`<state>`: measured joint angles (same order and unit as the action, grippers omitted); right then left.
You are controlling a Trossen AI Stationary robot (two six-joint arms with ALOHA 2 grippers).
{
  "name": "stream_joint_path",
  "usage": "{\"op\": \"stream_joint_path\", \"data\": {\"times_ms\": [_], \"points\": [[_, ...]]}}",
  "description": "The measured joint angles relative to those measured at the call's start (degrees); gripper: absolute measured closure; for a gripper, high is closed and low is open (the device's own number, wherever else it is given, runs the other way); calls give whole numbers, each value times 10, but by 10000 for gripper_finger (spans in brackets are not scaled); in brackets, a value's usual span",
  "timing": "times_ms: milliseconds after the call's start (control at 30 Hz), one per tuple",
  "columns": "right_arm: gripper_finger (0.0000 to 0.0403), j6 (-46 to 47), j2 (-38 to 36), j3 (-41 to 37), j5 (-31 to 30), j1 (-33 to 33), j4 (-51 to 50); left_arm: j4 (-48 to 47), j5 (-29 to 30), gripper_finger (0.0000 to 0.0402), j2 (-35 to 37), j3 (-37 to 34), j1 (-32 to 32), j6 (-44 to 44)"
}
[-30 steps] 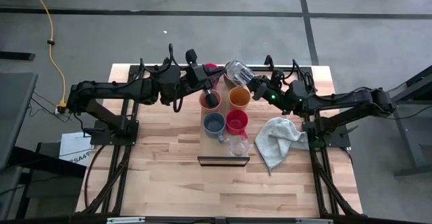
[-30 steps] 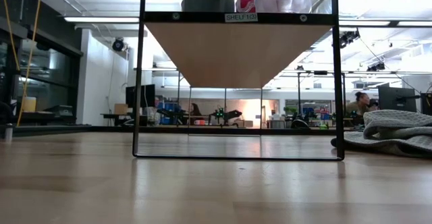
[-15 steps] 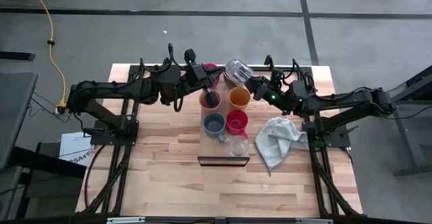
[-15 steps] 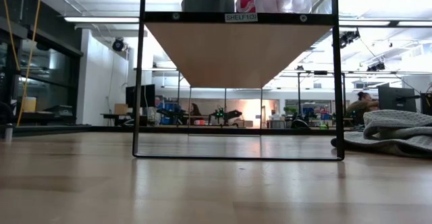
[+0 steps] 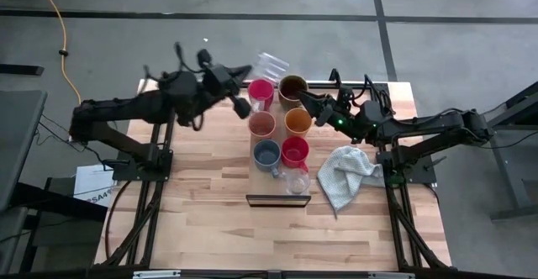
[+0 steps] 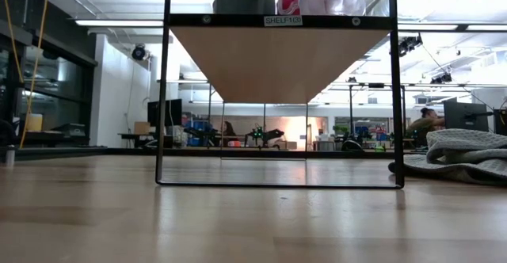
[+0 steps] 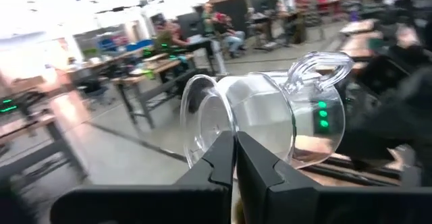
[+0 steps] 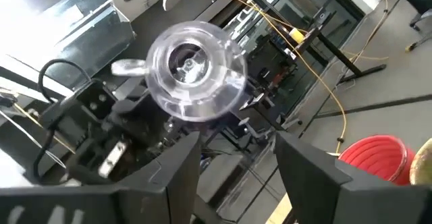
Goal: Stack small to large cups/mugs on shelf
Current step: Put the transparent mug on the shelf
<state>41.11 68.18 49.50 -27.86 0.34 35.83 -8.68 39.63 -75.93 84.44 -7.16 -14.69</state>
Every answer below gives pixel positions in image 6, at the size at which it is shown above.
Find black computer monitor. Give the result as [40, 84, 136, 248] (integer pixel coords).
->
[493, 108, 507, 136]
[147, 98, 183, 128]
[442, 100, 490, 132]

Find white shelf label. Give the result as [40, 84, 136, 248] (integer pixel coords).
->
[263, 15, 303, 28]

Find clear plastic cup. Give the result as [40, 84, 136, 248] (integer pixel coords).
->
[297, 0, 368, 17]

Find yellow container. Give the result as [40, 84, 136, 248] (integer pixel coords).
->
[25, 113, 44, 133]

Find grey waffle cloth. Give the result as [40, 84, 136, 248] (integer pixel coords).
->
[387, 128, 507, 188]

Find black track camera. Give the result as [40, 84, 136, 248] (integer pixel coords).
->
[429, 72, 453, 85]
[398, 35, 423, 58]

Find ceiling light strip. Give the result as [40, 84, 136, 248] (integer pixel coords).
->
[466, 24, 507, 32]
[74, 19, 164, 28]
[398, 24, 459, 32]

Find yellow cable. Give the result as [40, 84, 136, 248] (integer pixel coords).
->
[0, 0, 51, 150]

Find black aluminium table frame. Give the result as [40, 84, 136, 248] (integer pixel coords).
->
[0, 146, 427, 161]

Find round black ceiling lamp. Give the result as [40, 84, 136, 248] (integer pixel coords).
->
[131, 44, 147, 62]

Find brown cardboard box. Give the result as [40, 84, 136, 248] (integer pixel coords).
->
[133, 120, 152, 135]

